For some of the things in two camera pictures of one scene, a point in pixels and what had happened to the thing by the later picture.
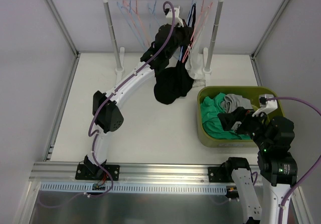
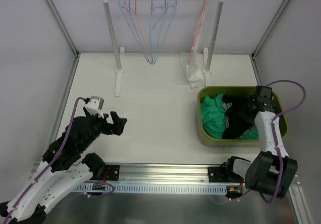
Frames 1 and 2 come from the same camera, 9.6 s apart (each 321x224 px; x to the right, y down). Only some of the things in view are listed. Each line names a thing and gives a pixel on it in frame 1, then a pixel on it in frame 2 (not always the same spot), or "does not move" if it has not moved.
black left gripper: [184, 32] to [107, 124]
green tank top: [212, 127] does not move
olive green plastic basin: [252, 93] does not move
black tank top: [174, 82] to [237, 125]
